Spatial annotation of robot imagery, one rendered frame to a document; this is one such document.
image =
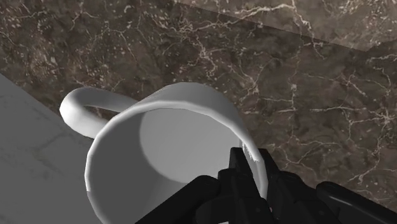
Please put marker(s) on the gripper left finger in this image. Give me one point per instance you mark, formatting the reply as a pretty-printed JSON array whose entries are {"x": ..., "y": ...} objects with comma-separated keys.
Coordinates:
[{"x": 217, "y": 195}]

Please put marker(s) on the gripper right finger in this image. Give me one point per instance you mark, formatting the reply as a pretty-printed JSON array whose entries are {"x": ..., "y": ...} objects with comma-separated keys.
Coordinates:
[{"x": 304, "y": 201}]

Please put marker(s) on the white mug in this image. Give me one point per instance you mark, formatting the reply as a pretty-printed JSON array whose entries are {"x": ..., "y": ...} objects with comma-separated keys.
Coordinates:
[{"x": 130, "y": 161}]

